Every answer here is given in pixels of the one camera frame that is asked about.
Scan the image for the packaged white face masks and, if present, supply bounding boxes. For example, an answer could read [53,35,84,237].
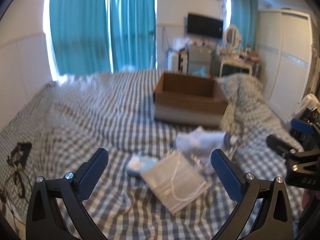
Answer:
[141,150,211,215]

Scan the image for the brown cardboard box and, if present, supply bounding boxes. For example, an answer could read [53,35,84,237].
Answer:
[153,73,228,128]

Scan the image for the light blue small pouch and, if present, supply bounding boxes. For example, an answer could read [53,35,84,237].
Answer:
[126,154,159,178]

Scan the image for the checkered bed sheet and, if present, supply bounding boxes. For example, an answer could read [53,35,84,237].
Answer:
[0,69,306,240]

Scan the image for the white dressing table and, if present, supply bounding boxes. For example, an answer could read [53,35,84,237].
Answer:
[219,48,262,79]

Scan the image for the white wardrobe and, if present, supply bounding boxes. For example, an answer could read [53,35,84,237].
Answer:
[257,9,315,123]

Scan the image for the blue plastic bag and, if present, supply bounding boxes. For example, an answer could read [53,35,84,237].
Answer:
[192,67,209,78]

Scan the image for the grey cabinet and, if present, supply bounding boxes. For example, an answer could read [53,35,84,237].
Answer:
[188,46,213,77]

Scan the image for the oval vanity mirror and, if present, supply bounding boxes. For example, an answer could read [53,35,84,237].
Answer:
[223,24,242,49]

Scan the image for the white suitcase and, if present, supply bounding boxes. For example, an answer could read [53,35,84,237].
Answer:
[168,51,188,74]

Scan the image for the right teal curtain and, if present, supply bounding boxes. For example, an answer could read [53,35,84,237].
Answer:
[231,0,258,50]

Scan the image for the teal curtain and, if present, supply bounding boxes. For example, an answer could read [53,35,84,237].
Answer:
[108,0,156,72]
[231,0,258,50]
[49,0,111,75]

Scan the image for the middle teal curtain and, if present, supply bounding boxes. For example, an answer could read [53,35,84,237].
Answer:
[108,0,156,72]

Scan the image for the left teal curtain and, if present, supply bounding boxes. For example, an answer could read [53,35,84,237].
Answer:
[49,0,111,75]

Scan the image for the black cable on bed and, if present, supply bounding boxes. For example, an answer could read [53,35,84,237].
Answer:
[0,142,33,230]

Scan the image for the black wall television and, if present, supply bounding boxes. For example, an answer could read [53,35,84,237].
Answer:
[187,13,223,39]

